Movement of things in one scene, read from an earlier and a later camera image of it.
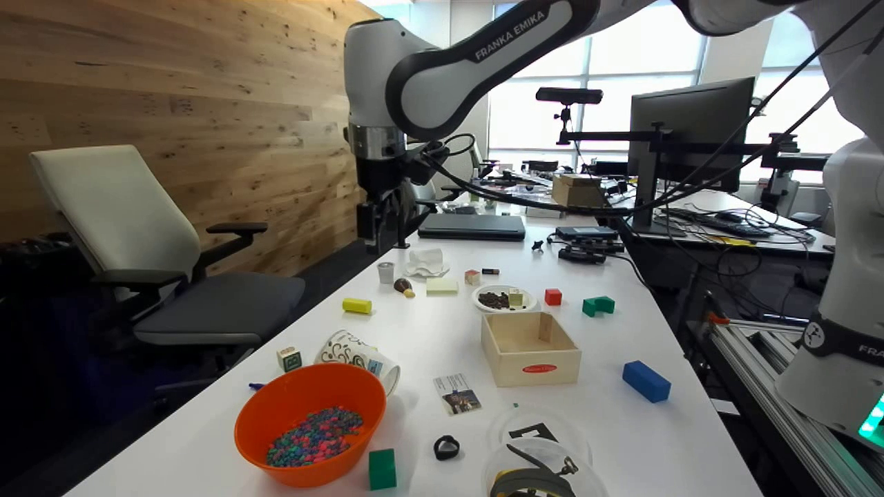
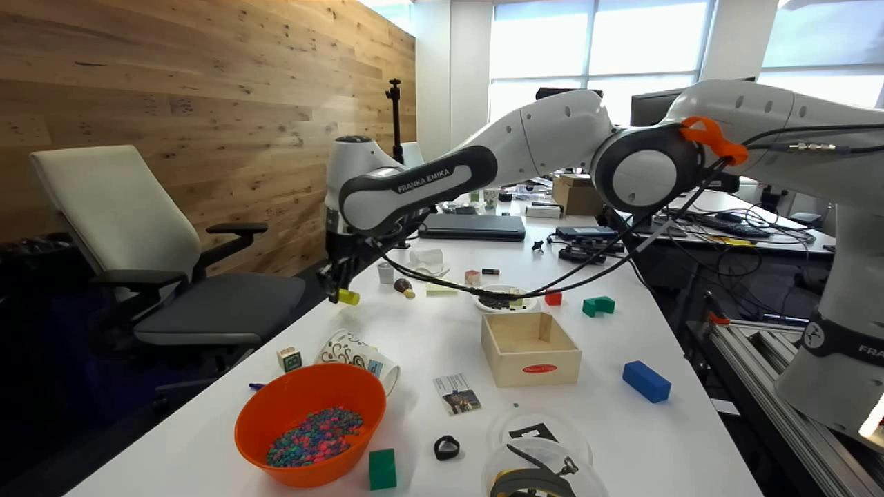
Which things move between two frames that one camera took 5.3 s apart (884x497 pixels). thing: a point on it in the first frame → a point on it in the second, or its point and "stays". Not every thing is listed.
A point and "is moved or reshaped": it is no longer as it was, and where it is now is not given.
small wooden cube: (291, 356) stays
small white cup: (384, 270) stays
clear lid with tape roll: (543, 455) stays
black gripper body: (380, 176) → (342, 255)
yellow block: (356, 305) is moved or reshaped
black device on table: (587, 244) stays
